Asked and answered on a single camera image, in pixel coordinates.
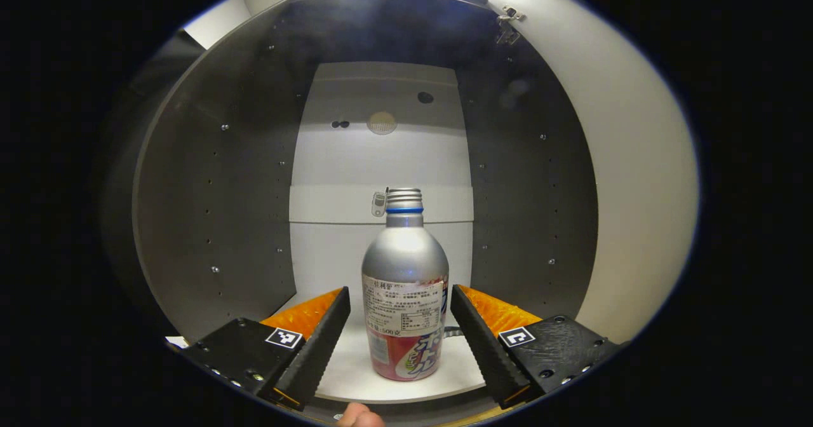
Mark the silver metal bottle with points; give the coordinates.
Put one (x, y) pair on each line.
(404, 274)

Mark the metal door hinge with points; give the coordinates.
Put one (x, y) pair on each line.
(508, 23)

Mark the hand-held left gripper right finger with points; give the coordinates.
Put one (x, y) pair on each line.
(486, 351)

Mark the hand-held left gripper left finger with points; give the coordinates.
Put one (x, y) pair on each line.
(314, 351)

